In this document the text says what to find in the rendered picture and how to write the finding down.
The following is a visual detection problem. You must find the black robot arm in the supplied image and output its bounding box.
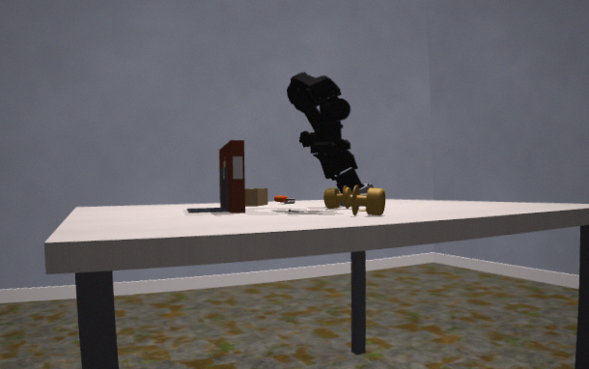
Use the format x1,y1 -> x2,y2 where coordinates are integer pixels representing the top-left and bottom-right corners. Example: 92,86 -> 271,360
287,72 -> 365,193

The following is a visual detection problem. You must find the reddish-brown wooden door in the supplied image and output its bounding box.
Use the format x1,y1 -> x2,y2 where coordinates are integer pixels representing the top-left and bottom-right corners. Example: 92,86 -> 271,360
219,140 -> 245,213

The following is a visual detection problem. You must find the tan cardboard box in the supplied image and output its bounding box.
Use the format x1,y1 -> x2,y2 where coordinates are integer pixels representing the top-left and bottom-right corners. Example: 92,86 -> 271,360
245,188 -> 267,206

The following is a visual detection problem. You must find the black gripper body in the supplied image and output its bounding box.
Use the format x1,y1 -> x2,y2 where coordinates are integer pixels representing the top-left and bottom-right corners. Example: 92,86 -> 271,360
311,121 -> 351,155

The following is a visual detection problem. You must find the orange-handled screwdriver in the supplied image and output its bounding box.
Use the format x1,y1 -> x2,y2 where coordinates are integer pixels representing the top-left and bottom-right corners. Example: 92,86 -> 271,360
274,196 -> 295,202

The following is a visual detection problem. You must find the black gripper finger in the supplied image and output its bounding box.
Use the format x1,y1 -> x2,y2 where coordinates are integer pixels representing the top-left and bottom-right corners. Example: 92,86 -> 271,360
313,154 -> 337,179
333,151 -> 349,176

